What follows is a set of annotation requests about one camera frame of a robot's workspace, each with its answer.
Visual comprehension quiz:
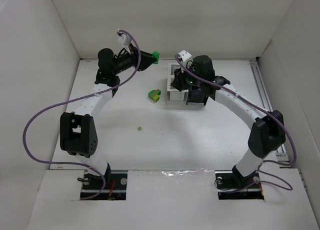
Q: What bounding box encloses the green rounded lego brick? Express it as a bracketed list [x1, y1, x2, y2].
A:
[152, 51, 160, 64]

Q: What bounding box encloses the lime square lego brick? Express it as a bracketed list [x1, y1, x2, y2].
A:
[153, 95, 160, 103]

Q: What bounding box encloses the green rectangular lego brick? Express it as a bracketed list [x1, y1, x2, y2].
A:
[148, 92, 160, 102]

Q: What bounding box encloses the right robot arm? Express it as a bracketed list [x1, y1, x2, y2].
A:
[172, 51, 286, 189]

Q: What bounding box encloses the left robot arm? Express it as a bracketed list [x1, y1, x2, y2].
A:
[59, 45, 160, 178]

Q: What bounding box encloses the white slotted container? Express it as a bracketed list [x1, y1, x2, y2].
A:
[166, 63, 189, 104]

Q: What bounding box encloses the black slotted container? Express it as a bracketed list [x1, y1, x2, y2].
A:
[186, 86, 209, 106]

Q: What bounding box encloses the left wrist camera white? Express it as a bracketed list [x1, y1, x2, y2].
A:
[117, 32, 132, 48]

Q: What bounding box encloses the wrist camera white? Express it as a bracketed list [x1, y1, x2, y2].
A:
[177, 50, 192, 66]
[117, 32, 132, 48]

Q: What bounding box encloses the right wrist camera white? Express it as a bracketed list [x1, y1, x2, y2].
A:
[177, 50, 192, 66]

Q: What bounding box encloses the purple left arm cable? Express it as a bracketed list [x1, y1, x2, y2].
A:
[22, 29, 143, 200]

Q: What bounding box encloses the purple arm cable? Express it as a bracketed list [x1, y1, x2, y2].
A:
[174, 53, 298, 192]
[22, 29, 143, 200]

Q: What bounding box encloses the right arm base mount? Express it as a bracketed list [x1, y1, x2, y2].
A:
[214, 170, 265, 200]

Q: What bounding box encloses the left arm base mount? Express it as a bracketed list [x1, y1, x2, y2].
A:
[77, 169, 129, 200]

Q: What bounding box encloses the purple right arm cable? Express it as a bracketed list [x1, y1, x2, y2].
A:
[174, 53, 298, 192]

